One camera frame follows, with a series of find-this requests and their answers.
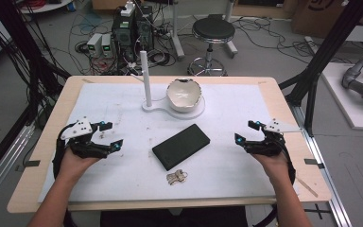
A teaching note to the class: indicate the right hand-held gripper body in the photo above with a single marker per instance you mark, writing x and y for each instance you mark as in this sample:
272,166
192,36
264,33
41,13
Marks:
271,145

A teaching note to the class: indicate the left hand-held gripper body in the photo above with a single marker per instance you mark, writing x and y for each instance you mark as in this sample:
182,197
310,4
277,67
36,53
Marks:
80,146

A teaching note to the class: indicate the person's left hand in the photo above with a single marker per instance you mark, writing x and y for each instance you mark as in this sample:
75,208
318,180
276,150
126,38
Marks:
74,165

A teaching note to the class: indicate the person's right hand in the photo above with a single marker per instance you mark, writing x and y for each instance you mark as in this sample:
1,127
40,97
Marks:
277,165

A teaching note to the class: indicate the white table mat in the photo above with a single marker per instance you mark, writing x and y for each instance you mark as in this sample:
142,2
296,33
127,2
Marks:
138,173

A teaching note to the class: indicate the black tape strip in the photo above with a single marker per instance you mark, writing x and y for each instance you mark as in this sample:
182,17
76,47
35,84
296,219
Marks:
31,163
313,162

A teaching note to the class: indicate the white stand with pole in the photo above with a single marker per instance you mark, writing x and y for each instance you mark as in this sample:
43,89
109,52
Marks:
146,82

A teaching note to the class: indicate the black rectangular case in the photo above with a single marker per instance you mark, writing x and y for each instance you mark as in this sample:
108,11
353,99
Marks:
181,146

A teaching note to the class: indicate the light wooden table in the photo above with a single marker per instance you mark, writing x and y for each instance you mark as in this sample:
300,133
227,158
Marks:
31,192

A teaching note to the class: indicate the silver bunch of keys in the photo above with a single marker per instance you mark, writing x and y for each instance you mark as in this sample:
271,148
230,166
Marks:
176,177

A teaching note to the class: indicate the white ceramic bowl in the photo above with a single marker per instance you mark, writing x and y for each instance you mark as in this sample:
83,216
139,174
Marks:
183,94

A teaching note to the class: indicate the grey bench power supply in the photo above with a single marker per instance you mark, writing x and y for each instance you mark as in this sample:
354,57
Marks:
107,45
94,44

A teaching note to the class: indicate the white floor platform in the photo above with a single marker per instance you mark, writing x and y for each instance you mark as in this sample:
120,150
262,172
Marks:
343,101

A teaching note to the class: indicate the person's dark clothing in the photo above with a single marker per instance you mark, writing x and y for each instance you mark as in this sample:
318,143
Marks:
173,217

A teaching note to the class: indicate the black computer tower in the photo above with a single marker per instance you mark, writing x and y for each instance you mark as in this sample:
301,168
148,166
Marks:
132,34

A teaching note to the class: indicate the black round stool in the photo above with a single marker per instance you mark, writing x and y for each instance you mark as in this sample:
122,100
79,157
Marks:
213,30

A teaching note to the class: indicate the white power strip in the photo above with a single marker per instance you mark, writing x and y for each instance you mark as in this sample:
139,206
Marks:
128,8

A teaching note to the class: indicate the brown cardboard box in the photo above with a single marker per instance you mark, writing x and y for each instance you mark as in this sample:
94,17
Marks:
315,15

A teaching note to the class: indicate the aluminium floor rail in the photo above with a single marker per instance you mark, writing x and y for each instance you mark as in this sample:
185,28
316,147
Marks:
3,164
327,176

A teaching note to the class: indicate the black metal frame post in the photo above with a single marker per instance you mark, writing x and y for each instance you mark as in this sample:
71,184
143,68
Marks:
324,53

